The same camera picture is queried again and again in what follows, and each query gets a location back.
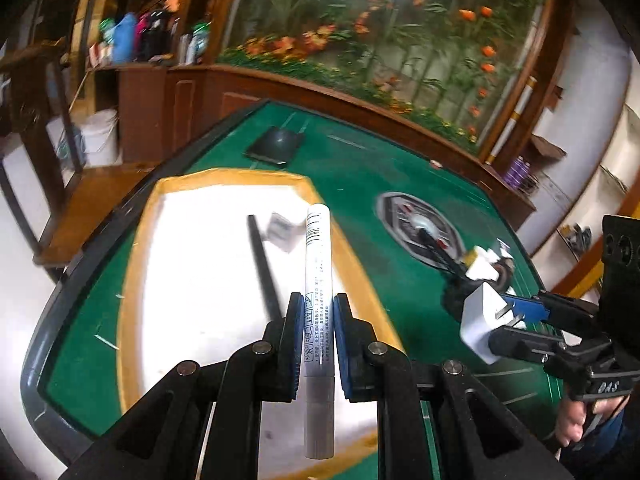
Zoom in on white bucket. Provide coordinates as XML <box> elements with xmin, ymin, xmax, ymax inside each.
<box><xmin>80</xmin><ymin>109</ymin><xmax>120</xmax><ymax>167</ymax></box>

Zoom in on person's right hand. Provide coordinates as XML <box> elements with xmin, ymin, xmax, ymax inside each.
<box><xmin>555</xmin><ymin>397</ymin><xmax>627</xmax><ymax>449</ymax></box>

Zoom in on white power adapter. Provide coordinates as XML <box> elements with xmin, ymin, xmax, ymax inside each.
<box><xmin>460</xmin><ymin>282</ymin><xmax>526</xmax><ymax>365</ymax></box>

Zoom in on brown tape roll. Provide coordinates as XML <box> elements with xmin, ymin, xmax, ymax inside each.
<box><xmin>487</xmin><ymin>255</ymin><xmax>517</xmax><ymax>292</ymax></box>

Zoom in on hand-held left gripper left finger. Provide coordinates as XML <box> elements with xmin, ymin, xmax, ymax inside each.
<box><xmin>60</xmin><ymin>291</ymin><xmax>308</xmax><ymax>480</ymax></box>

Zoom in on purple bottle bundle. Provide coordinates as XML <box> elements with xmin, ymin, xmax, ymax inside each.
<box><xmin>505</xmin><ymin>156</ymin><xmax>533</xmax><ymax>188</ymax></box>

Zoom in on person's blue jeans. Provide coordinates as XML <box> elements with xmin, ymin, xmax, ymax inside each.
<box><xmin>560</xmin><ymin>407</ymin><xmax>640</xmax><ymax>480</ymax></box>

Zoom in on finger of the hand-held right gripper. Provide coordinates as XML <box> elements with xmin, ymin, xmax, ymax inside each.
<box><xmin>487</xmin><ymin>325</ymin><xmax>617</xmax><ymax>387</ymax></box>
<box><xmin>511</xmin><ymin>291</ymin><xmax>600</xmax><ymax>330</ymax></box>

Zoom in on black smartphone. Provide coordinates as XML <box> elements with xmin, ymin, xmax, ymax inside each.
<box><xmin>243</xmin><ymin>126</ymin><xmax>305</xmax><ymax>168</ymax></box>

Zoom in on glass flower display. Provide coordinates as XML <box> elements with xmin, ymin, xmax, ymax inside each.
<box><xmin>220</xmin><ymin>0</ymin><xmax>556</xmax><ymax>153</ymax></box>

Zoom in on mahjong table centre panel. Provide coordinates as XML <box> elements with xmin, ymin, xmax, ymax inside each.
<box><xmin>375</xmin><ymin>191</ymin><xmax>463</xmax><ymax>268</ymax></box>

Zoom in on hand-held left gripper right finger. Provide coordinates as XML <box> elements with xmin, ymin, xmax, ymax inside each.
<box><xmin>332</xmin><ymin>292</ymin><xmax>576</xmax><ymax>480</ymax></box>

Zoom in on white marker pen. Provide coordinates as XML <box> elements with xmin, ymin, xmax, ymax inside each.
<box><xmin>302</xmin><ymin>203</ymin><xmax>335</xmax><ymax>460</ymax></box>

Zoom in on yellow-taped cardboard box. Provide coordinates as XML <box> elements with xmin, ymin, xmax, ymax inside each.
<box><xmin>116</xmin><ymin>167</ymin><xmax>408</xmax><ymax>461</ymax></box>

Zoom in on white gold rod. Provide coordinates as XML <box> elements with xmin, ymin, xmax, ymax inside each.
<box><xmin>487</xmin><ymin>76</ymin><xmax>538</xmax><ymax>163</ymax></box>

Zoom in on black thermos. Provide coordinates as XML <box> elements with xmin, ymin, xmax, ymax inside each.
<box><xmin>142</xmin><ymin>10</ymin><xmax>171</xmax><ymax>58</ymax></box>

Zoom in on grey water jug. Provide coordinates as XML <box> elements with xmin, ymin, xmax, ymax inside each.
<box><xmin>47</xmin><ymin>120</ymin><xmax>83</xmax><ymax>171</ymax></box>

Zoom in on dark wooden chair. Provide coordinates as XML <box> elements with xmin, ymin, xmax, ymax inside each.
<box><xmin>0</xmin><ymin>37</ymin><xmax>161</xmax><ymax>281</ymax></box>

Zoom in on wooden counter cabinet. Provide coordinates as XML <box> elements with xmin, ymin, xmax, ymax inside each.
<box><xmin>85</xmin><ymin>62</ymin><xmax>221</xmax><ymax>161</ymax></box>

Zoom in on blue thermos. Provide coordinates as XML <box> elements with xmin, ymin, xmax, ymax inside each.
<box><xmin>114</xmin><ymin>12</ymin><xmax>138</xmax><ymax>63</ymax></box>

